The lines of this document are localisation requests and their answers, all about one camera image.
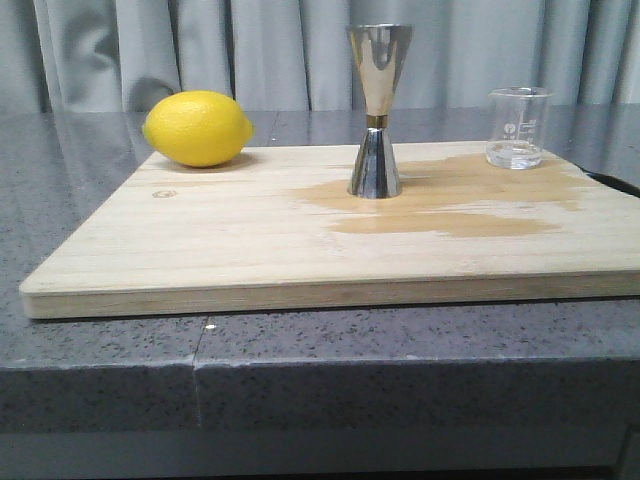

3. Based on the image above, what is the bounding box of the steel double jigger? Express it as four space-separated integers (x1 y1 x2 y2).
347 24 413 199

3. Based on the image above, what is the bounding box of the grey curtain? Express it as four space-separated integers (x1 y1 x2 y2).
1 1 639 114

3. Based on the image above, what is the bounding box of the clear glass beaker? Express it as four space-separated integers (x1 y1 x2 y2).
485 86 552 170

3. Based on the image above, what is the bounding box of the light wooden cutting board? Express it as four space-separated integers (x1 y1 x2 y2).
20 142 639 319

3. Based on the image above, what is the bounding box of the yellow lemon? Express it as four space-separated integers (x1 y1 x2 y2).
142 90 254 168

